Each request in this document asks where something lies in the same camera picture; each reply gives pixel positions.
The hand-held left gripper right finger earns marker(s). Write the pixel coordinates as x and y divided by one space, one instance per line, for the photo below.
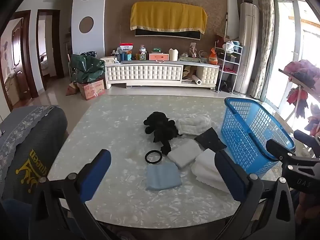
225 171

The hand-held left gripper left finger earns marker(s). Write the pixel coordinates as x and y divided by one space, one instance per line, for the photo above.
100 163

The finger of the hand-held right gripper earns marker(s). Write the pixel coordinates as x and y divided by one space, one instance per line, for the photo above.
303 137
275 148

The blue plastic laundry basket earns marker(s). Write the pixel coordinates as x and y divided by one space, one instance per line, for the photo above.
250 130

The black square cloth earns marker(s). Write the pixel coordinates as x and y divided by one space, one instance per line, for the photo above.
210 140

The pale cloth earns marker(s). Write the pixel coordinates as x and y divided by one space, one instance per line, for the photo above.
183 153

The white fluffy towel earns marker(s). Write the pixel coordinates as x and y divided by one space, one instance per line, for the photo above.
193 125

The light blue cloth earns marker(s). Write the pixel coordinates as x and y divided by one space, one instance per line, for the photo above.
162 176

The person's right hand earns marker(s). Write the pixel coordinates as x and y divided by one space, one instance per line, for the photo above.
308 207

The clothes drying rack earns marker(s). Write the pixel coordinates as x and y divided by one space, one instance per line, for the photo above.
300 75

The chair with grey cover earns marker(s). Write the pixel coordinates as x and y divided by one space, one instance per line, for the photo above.
37 135

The cardboard box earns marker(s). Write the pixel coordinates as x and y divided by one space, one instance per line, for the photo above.
91 90

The white paper roll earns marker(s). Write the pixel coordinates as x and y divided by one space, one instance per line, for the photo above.
202 81

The green plastic bag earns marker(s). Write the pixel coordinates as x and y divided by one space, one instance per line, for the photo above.
86 67

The standing air conditioner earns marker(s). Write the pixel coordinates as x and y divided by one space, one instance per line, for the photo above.
246 55

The patterned beige curtain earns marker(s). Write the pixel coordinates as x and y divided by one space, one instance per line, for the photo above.
265 42

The white tufted tv cabinet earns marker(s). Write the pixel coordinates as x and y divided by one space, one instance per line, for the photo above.
150 72

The white tissue box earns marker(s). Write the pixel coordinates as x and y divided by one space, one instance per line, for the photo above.
108 60

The orange bag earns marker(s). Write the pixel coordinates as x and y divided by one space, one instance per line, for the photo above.
213 57

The small wicker basket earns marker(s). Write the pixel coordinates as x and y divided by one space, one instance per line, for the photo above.
203 59

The green patterned box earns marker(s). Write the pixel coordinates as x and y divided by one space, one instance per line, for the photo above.
141 57

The pink storage box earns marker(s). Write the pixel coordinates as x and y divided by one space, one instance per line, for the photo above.
158 56

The floral patterned bag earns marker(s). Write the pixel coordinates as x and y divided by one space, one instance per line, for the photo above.
192 50

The white plastic jug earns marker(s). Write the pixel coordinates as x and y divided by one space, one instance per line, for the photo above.
173 55

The mop pole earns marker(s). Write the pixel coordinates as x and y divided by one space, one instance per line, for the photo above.
226 25

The brown wooden door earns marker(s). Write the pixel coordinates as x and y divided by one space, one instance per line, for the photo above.
18 55

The yellow dust cover cloth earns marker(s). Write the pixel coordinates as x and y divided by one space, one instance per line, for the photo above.
167 17

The brown doorway frame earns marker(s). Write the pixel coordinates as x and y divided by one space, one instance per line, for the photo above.
57 42

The black wall television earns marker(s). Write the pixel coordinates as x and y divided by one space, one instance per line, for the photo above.
170 34

